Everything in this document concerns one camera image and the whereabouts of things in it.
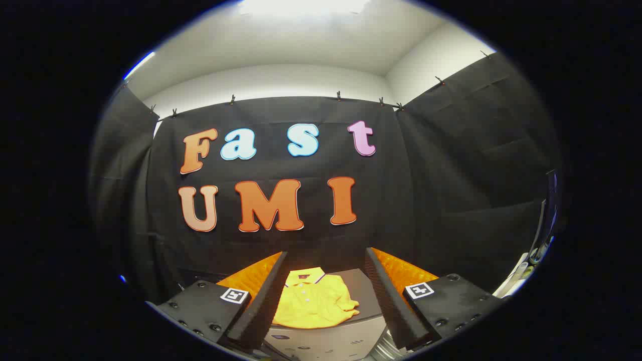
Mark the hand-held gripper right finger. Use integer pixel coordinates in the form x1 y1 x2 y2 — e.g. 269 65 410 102
365 247 505 352

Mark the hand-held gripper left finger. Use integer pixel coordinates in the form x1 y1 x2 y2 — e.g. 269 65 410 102
145 251 290 352

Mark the yellow polo shirt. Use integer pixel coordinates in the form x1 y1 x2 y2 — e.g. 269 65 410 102
272 267 360 329

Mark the white object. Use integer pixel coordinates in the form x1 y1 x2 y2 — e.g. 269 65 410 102
493 251 533 298

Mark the dark stand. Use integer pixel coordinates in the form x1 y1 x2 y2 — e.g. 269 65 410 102
529 169 559 266

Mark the row of black cloth clips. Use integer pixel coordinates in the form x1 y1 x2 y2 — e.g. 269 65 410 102
120 49 495 118

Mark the ceiling light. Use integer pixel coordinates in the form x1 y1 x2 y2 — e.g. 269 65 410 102
238 0 374 23

